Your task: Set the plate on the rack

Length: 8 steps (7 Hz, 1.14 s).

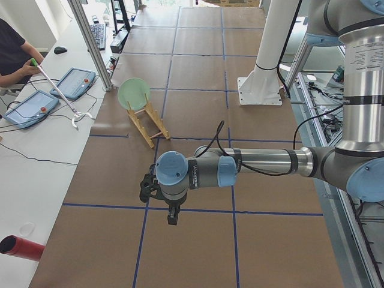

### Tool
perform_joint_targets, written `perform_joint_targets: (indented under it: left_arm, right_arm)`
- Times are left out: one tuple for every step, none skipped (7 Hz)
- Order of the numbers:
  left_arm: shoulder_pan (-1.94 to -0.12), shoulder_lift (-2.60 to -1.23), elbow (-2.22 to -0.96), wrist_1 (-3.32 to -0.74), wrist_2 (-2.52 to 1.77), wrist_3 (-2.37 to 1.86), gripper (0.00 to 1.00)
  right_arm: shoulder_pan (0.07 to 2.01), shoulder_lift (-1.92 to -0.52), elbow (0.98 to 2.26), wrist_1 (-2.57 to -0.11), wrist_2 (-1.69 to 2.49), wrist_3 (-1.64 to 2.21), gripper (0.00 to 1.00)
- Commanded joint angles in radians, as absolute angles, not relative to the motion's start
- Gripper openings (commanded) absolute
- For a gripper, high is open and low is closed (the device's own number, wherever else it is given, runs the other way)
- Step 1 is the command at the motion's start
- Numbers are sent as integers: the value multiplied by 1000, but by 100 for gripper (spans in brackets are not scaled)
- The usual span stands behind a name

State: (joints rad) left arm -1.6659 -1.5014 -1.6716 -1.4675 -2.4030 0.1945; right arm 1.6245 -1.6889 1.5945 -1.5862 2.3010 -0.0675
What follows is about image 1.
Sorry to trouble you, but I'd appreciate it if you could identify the person in black shirt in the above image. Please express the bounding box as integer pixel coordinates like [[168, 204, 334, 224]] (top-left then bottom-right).
[[1, 19, 44, 88]]

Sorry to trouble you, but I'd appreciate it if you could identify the far blue teach pendant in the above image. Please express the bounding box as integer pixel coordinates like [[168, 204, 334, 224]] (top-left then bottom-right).
[[56, 68, 96, 100]]

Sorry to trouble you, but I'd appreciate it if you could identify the person's hand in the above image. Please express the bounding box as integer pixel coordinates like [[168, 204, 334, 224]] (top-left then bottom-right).
[[21, 60, 40, 76]]

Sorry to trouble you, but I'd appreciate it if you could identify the black keyboard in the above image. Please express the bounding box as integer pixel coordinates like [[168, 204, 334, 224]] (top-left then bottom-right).
[[89, 23, 106, 50]]

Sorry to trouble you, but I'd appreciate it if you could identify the metal reacher grabber stick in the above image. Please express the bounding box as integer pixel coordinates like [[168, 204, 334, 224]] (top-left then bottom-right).
[[31, 58, 95, 130]]

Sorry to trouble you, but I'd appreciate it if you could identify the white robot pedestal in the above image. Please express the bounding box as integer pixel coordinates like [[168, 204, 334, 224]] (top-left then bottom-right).
[[238, 0, 302, 106]]

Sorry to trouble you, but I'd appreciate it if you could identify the aluminium frame rail right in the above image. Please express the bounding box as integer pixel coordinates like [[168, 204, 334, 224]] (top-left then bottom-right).
[[286, 36, 383, 287]]

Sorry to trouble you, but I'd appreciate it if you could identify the near blue teach pendant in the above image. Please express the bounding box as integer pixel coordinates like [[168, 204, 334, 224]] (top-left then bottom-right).
[[4, 90, 59, 128]]

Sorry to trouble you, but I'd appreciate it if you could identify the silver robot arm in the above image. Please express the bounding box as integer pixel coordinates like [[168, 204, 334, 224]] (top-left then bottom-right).
[[140, 1, 383, 225]]

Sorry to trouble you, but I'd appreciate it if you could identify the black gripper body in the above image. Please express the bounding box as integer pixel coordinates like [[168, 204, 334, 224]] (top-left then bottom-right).
[[161, 191, 187, 208]]

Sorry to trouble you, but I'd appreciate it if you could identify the red cylinder tube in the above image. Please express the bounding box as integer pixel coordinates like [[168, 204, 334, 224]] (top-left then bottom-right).
[[1, 235, 45, 262]]

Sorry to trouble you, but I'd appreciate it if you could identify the blue teach pendant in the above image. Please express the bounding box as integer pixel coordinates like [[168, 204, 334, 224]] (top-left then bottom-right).
[[4, 90, 59, 128], [56, 68, 96, 100]]

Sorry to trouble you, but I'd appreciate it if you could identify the black computer mouse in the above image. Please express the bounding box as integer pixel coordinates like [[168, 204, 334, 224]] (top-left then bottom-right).
[[53, 46, 67, 55]]

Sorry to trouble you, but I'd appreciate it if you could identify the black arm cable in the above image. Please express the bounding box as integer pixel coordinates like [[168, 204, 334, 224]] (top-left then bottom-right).
[[206, 104, 344, 176]]

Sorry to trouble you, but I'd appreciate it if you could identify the aluminium frame post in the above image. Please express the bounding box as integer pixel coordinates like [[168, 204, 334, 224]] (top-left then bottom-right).
[[68, 0, 113, 91]]

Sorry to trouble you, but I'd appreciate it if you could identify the light green plate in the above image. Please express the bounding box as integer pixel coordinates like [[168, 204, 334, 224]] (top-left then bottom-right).
[[118, 78, 151, 111]]

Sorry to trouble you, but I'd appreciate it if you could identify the wooden dish rack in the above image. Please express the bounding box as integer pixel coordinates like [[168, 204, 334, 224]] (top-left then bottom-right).
[[127, 93, 170, 148]]

